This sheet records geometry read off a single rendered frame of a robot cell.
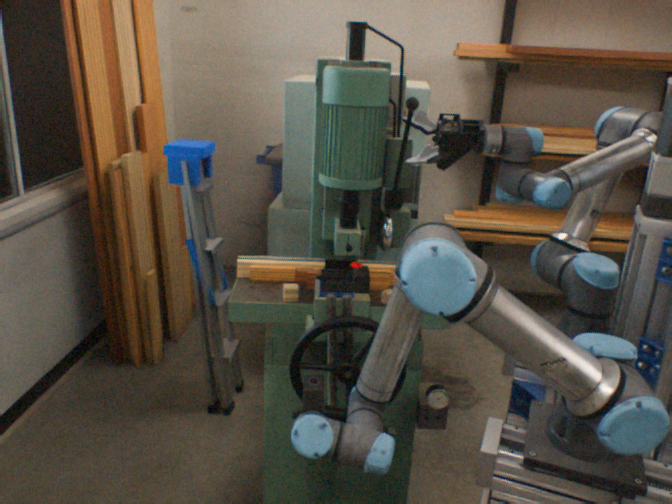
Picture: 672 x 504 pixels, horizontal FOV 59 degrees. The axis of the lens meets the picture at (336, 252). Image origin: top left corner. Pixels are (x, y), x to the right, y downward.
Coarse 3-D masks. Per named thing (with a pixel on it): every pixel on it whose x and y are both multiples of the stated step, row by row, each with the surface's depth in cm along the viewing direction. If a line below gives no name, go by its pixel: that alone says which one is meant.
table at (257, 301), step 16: (240, 288) 168; (256, 288) 168; (272, 288) 169; (304, 288) 170; (240, 304) 159; (256, 304) 159; (272, 304) 160; (288, 304) 160; (304, 304) 160; (384, 304) 162; (240, 320) 161; (256, 320) 161; (272, 320) 161; (288, 320) 161; (304, 320) 161; (432, 320) 162; (320, 336) 152; (336, 336) 153; (368, 336) 153
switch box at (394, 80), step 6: (390, 78) 183; (396, 78) 183; (390, 84) 183; (396, 84) 183; (390, 90) 184; (396, 90) 184; (402, 90) 184; (390, 96) 184; (396, 96) 184; (402, 96) 184; (396, 102) 185; (402, 102) 185; (390, 108) 186; (402, 108) 186; (390, 114) 186; (402, 114) 186; (390, 120) 187; (396, 120) 187; (402, 120) 187; (390, 126) 188; (396, 126) 188; (402, 126) 188
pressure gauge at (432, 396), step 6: (438, 384) 164; (426, 390) 165; (432, 390) 162; (438, 390) 162; (444, 390) 162; (426, 396) 164; (432, 396) 163; (438, 396) 163; (444, 396) 163; (432, 402) 164; (438, 402) 164; (444, 402) 164; (432, 408) 167; (438, 408) 164
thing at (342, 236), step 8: (336, 224) 172; (336, 232) 166; (344, 232) 165; (352, 232) 166; (360, 232) 166; (336, 240) 166; (344, 240) 166; (352, 240) 166; (360, 240) 166; (336, 248) 167; (344, 248) 167; (360, 248) 168
